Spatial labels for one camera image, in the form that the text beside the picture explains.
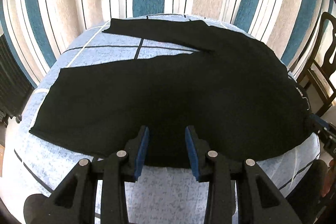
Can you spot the person's right hand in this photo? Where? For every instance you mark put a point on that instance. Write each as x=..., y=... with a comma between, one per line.
x=329, y=179

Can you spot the black pants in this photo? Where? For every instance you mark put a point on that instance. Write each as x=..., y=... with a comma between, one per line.
x=232, y=89

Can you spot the dark wooden chair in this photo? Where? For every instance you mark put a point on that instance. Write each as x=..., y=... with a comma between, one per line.
x=318, y=74

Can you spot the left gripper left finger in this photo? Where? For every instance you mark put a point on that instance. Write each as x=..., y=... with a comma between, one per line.
x=73, y=200

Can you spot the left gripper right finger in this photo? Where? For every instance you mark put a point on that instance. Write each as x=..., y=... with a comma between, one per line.
x=231, y=182

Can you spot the person's black trouser leg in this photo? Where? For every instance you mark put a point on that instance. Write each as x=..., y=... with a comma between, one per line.
x=306, y=198

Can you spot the dark radiator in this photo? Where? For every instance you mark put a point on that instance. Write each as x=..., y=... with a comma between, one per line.
x=16, y=89

